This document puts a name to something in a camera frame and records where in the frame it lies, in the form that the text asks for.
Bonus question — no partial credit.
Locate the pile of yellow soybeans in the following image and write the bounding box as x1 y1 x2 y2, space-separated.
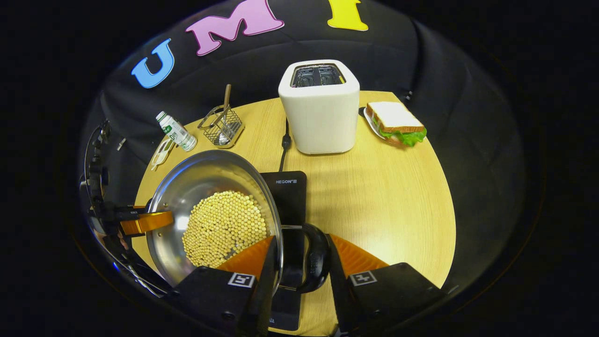
182 190 268 268

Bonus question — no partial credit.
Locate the black backdrop cloth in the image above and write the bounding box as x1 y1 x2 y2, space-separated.
77 0 527 300

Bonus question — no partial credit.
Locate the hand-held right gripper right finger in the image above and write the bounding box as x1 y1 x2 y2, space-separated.
325 233 447 337

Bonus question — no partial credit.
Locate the wire utensil basket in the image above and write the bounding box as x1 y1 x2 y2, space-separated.
197 105 245 149

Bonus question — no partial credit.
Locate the white compartment tray of beans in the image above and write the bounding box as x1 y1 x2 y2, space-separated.
150 138 175 172

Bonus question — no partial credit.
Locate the white green label bottle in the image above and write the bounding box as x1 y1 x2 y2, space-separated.
156 111 198 152

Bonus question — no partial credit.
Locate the white toaster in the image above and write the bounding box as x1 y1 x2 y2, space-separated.
278 59 360 155

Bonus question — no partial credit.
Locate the wooden spoon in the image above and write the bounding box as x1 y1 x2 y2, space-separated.
213 84 232 143

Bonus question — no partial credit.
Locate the white plate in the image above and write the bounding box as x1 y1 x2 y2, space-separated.
363 107 389 141

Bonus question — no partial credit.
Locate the black power cable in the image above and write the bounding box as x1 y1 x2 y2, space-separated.
279 118 292 172

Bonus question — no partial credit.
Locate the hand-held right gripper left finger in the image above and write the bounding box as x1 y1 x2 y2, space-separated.
168 235 280 337

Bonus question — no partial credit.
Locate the sandwich with lettuce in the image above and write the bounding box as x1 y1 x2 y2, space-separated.
365 102 427 147

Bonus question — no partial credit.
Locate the steel pot with black handles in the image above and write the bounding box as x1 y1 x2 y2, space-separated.
145 150 331 294

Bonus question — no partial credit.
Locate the black induction cooktop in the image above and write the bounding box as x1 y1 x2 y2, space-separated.
260 171 307 331

